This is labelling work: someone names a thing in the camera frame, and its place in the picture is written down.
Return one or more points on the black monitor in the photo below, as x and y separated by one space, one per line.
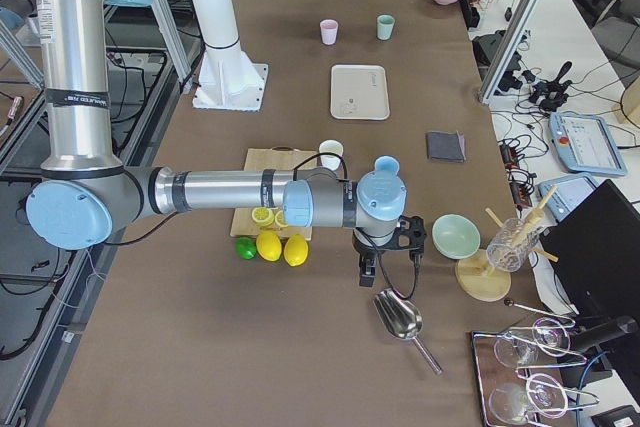
598 249

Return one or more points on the metal scoop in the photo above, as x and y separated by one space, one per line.
403 320

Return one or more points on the mint green bowl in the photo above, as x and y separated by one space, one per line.
455 236

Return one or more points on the wooden cutting board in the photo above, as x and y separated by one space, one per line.
242 224

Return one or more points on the lemon half slice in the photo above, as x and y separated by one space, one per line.
279 220
262 216

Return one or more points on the pink cup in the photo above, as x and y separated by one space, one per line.
329 31

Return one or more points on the mint green cup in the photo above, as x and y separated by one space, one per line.
385 25

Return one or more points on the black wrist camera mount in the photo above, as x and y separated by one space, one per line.
410 234

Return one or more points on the wine glass rack tray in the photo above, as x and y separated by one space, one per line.
517 374

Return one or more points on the cream rectangular tray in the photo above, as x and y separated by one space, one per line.
359 92

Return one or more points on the light blue cup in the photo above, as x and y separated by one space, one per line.
387 164

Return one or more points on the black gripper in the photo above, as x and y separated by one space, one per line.
366 250

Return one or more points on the green lime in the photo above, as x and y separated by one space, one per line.
245 248

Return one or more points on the blue teach pendant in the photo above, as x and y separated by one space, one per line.
585 144
571 191

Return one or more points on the aluminium frame post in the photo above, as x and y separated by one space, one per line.
506 49

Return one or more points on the grey folded cloth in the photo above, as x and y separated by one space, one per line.
445 146

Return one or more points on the cream white cup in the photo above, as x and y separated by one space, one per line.
331 152

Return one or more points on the wooden cup tree stand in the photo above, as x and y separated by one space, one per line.
484 282

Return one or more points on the clear textured glass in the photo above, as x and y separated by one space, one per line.
507 256

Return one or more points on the whole yellow lemon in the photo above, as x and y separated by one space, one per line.
296 251
269 246

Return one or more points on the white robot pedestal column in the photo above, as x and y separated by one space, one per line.
228 79

